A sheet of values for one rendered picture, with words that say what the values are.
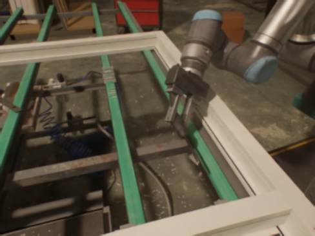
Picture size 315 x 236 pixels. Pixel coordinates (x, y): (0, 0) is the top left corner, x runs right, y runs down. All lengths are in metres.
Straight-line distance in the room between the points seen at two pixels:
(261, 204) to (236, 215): 0.06
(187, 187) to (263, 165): 1.12
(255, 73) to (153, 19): 3.36
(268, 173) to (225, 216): 0.15
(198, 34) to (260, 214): 0.49
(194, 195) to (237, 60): 1.07
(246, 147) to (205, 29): 0.36
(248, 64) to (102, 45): 0.77
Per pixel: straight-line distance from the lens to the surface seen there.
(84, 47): 1.30
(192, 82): 0.71
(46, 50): 1.32
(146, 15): 4.03
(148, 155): 0.74
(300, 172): 1.53
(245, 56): 0.78
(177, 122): 0.67
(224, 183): 0.64
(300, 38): 1.23
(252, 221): 0.52
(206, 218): 0.49
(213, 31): 0.77
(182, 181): 1.71
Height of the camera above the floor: 1.36
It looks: 38 degrees down
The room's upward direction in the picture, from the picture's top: 1 degrees counter-clockwise
